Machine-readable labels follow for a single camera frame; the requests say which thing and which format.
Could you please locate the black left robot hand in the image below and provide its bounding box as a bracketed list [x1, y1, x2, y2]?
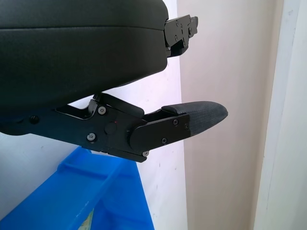
[0, 0, 229, 164]

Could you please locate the blue plastic tray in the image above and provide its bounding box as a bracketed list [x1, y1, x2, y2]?
[0, 146, 155, 230]

